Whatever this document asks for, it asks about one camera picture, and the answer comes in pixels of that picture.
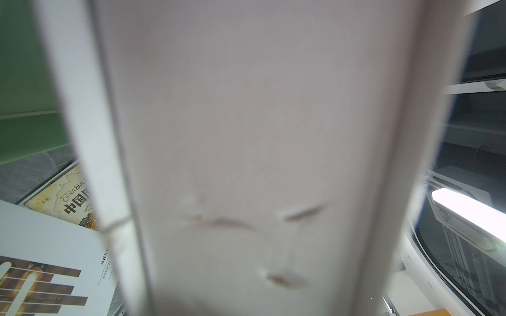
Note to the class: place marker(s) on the white LOVER book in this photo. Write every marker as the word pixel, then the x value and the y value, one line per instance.
pixel 253 157

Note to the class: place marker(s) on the white book brown bars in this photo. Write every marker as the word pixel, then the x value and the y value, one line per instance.
pixel 52 267

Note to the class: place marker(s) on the yellow Chinese history picture book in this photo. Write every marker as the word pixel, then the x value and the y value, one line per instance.
pixel 66 196

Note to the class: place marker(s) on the green desktop shelf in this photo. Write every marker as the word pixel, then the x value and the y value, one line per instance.
pixel 30 119

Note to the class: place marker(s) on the ceiling light fixture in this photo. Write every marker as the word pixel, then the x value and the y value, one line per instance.
pixel 483 216

